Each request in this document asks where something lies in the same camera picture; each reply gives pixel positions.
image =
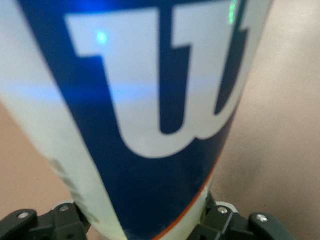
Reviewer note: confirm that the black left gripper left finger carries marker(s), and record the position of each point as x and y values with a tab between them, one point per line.
45	227

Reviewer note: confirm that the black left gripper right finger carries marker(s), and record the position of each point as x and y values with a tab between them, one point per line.
237	227

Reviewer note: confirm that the silver blue tennis ball can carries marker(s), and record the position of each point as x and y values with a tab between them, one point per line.
140	175

